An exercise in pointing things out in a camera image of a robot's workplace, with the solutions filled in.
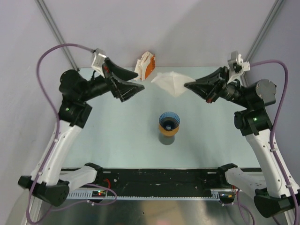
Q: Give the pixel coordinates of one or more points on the white paper coffee filters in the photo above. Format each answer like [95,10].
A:
[141,66]

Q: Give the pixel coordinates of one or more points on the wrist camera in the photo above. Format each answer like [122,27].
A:
[99,57]
[237,66]

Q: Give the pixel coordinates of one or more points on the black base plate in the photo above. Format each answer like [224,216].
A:
[173,183]

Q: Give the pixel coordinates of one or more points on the white cable duct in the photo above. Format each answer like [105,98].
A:
[87,195]

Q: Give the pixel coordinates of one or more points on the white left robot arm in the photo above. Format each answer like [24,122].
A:
[46,181]

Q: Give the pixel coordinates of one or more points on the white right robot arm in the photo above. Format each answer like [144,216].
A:
[278,192]

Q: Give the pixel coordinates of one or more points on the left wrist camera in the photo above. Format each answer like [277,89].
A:
[99,57]

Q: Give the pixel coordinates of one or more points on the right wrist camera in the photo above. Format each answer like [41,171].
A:
[237,66]

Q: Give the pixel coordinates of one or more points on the orange filter box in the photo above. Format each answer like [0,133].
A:
[150,67]

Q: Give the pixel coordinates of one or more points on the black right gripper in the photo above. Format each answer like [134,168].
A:
[208,87]

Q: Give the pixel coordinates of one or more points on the single white paper filter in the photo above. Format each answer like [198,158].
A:
[172,82]

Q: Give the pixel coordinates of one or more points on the blue glass dripper cone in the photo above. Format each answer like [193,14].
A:
[169,121]

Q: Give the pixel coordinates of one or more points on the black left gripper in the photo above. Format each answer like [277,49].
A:
[119,88]

